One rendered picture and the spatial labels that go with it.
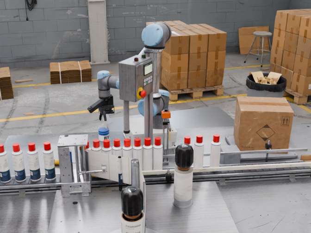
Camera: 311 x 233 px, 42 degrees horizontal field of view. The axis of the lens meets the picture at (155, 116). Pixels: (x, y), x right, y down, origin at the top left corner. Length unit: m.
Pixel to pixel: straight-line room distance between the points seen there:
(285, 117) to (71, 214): 1.30
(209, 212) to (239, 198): 0.26
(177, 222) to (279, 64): 4.56
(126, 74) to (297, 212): 1.04
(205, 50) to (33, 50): 3.21
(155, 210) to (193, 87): 3.94
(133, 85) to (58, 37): 5.52
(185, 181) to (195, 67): 3.89
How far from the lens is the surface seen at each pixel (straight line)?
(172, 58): 5.45
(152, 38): 2.23
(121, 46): 7.59
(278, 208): 2.07
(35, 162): 2.11
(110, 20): 7.46
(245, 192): 2.15
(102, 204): 1.94
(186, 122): 2.88
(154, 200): 1.95
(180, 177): 1.82
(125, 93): 1.98
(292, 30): 5.86
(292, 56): 5.88
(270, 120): 2.42
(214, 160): 2.16
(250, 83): 4.60
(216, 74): 5.78
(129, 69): 1.93
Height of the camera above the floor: 1.99
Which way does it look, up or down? 23 degrees down
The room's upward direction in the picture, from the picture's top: straight up
